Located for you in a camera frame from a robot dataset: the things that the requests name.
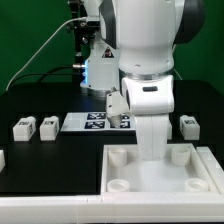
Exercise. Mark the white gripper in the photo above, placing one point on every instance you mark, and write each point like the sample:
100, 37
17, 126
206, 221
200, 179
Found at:
150, 103

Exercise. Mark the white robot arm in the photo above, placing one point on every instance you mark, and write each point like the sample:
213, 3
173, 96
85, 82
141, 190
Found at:
131, 61

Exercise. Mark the white square tabletop part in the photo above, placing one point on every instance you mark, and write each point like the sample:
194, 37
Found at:
183, 169

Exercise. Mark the white L-shaped obstacle fence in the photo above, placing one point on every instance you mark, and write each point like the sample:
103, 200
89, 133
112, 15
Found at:
122, 207

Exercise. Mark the white part at left edge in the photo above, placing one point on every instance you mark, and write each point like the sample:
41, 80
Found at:
2, 160

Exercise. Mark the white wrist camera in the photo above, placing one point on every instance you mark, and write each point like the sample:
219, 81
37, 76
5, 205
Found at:
116, 105

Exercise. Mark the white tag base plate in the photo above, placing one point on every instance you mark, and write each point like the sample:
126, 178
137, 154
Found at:
94, 121

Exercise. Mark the black camera stand pole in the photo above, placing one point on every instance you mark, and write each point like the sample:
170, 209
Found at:
78, 12

